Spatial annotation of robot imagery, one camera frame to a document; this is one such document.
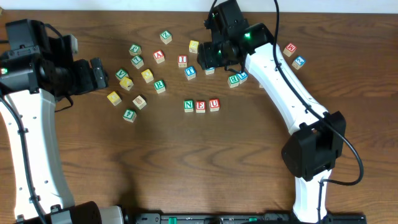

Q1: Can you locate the red A block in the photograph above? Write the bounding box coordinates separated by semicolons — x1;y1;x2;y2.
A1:
153;50;165;63

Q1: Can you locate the red U block moved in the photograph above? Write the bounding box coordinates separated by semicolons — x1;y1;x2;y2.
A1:
209;98;220;112

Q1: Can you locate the green 4 block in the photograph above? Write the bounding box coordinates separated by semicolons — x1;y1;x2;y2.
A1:
123;109;137;123

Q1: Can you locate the yellow block lower left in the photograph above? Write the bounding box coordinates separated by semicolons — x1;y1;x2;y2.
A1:
107;91;122;106

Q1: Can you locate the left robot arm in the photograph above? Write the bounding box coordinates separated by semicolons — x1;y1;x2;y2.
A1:
1;19;124;223

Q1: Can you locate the green Z block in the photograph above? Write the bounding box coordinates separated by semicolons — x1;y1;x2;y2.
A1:
160;30;172;44

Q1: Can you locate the red M block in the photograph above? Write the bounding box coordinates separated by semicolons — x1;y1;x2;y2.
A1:
283;43;297;57

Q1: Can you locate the blue 2 block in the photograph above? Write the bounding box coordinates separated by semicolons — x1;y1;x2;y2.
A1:
292;56;306;70

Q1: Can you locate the blue T block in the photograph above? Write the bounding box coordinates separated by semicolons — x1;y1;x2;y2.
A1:
184;66;197;80

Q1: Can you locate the yellow block far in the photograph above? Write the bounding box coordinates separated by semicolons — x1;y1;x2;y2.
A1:
188;40;199;54

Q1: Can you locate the yellow block beside V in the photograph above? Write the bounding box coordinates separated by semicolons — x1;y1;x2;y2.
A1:
119;77;134;91

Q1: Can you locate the red E block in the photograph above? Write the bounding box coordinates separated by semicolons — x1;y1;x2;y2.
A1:
195;101;206;113

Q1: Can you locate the green R block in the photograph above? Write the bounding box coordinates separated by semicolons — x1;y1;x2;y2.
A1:
154;80;166;94

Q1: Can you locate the green B block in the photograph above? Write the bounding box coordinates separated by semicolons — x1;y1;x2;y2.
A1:
228;75;239;88

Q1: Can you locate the green V block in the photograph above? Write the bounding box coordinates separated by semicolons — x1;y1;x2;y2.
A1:
115;68;129;81

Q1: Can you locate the yellow block middle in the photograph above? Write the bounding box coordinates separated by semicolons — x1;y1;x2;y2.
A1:
141;68;154;83

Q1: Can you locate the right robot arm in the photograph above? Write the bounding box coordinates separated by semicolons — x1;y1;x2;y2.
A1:
197;1;346;223

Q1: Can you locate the plain wooden picture block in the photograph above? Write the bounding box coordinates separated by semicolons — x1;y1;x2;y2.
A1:
132;95;147;110

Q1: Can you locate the green N block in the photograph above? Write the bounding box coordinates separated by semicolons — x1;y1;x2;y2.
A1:
183;100;194;113

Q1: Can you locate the red I block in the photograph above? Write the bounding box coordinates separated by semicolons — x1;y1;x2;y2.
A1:
178;55;188;68

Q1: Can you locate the blue I block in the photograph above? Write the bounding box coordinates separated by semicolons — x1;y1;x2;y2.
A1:
236;72;248;84

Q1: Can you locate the yellow G block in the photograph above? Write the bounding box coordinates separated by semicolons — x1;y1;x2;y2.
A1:
205;67;215;75

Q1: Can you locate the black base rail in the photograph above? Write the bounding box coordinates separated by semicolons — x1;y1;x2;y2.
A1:
134;213;368;224

